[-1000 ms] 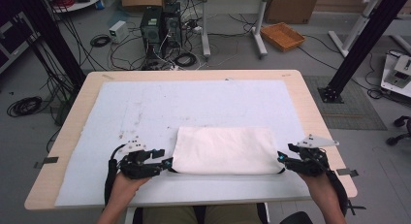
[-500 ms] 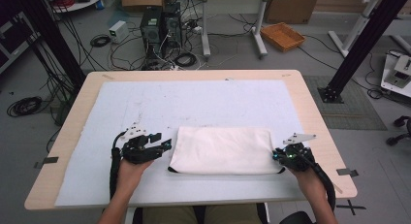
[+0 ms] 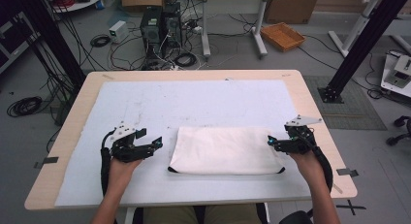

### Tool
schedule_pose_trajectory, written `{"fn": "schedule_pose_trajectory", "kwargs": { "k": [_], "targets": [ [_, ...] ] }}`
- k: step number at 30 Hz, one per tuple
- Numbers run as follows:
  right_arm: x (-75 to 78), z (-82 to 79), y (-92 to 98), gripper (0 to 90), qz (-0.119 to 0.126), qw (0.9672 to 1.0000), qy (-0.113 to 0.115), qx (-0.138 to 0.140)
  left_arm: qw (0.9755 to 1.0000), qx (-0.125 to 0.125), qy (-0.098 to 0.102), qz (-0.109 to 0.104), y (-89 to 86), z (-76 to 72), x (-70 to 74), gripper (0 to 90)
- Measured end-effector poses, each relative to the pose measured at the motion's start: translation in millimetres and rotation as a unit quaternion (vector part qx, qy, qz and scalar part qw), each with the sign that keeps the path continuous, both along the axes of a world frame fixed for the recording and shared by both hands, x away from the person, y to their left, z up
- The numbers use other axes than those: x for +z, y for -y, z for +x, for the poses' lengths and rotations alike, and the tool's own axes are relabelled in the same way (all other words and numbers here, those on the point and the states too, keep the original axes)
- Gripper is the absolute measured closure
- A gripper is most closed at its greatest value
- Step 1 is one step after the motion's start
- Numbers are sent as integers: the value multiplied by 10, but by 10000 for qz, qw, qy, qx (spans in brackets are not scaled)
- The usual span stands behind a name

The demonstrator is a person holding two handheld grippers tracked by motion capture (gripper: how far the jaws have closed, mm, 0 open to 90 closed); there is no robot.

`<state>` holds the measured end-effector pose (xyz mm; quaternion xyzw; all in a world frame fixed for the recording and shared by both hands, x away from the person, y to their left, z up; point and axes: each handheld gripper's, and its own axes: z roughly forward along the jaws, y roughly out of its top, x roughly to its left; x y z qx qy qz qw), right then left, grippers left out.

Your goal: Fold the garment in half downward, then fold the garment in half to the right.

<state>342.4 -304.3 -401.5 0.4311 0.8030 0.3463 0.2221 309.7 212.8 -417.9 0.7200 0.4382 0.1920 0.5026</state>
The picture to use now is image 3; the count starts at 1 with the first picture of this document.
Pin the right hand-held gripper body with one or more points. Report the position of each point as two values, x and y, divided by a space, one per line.
300 138

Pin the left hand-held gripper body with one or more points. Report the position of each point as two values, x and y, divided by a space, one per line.
127 146

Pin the white tank top black trim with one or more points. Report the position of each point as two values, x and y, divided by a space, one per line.
226 149

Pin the person's left hand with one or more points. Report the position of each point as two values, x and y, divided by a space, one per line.
124 172

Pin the person's right hand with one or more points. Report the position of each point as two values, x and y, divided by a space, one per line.
307 167

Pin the white foam mat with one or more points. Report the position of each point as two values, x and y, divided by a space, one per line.
194 101

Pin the black tape strip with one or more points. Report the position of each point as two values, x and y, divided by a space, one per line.
47 162
347 172

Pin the grey floor mat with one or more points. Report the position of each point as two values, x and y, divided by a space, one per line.
352 111

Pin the light wooden table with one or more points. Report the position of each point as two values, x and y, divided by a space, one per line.
200 74

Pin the person's legs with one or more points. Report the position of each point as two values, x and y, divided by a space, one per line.
200 216

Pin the black tape cross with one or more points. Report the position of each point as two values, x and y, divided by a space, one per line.
351 207

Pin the orange woven basket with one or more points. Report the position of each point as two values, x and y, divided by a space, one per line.
282 36

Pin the black wheeled chair base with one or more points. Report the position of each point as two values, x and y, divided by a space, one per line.
400 133

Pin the black computer tower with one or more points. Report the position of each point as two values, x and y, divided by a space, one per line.
151 31
172 26

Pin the small white box device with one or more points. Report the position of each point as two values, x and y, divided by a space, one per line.
118 31

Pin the black metal stand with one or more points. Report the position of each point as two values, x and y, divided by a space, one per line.
58 39
365 43

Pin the white machine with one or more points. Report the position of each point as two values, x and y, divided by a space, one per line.
399 75

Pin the large cardboard box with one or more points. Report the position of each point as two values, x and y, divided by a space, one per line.
290 7

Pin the white metal stand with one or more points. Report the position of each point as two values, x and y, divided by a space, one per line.
355 26

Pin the round white table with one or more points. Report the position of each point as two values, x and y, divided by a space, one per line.
80 1

